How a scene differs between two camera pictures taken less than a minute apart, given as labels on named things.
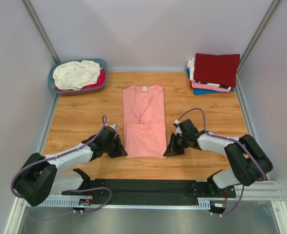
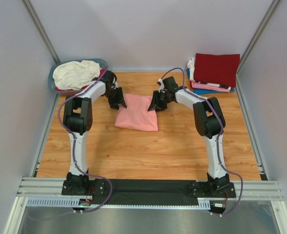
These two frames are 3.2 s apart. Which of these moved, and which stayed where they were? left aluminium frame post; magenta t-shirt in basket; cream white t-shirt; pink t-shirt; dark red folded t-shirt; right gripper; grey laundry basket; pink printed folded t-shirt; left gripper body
Moved: left gripper body; right gripper; pink t-shirt
Stayed: magenta t-shirt in basket; pink printed folded t-shirt; grey laundry basket; cream white t-shirt; dark red folded t-shirt; left aluminium frame post
